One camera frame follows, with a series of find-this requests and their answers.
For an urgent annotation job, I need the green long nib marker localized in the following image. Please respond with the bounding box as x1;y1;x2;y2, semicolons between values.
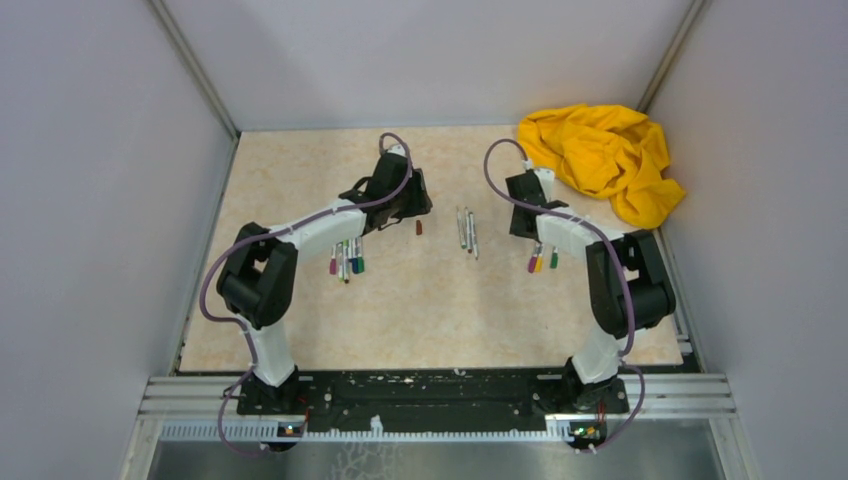
456;207;468;250

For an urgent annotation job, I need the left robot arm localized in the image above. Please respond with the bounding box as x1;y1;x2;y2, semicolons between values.
215;144;432;414

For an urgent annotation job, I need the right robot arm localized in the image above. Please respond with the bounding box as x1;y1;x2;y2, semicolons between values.
506;169;677;412

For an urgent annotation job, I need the yellow end rainbow marker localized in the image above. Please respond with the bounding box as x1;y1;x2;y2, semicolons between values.
337;240;350;284

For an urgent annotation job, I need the yellow crumpled cloth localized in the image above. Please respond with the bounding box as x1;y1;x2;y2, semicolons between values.
516;104;687;229

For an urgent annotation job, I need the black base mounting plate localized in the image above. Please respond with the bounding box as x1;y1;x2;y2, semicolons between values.
236;367;630;433

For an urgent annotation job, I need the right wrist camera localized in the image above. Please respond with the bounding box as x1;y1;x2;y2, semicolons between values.
531;168;556;201

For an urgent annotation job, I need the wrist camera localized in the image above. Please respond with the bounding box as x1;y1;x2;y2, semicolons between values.
386;144;409;158
531;168;556;201

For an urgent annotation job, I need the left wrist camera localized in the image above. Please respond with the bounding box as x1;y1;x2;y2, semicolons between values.
386;144;409;158

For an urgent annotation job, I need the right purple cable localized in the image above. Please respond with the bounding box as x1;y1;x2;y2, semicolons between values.
482;137;647;455

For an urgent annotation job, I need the purple cable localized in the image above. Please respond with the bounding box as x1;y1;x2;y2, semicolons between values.
198;132;415;460
482;137;647;455

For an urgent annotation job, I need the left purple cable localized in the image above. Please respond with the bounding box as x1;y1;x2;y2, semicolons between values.
198;132;415;460

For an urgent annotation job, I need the right corner aluminium post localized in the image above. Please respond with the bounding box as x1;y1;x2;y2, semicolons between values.
636;0;711;114

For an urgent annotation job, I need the corner aluminium post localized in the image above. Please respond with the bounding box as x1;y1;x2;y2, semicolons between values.
636;0;711;114
144;0;241;141

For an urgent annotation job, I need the left corner aluminium post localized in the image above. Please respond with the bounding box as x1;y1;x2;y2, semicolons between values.
144;0;241;141

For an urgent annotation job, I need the aluminium frame rail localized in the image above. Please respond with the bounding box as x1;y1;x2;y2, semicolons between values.
138;369;737;419

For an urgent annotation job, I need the white cable duct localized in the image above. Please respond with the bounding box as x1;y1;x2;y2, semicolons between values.
159;419;574;444

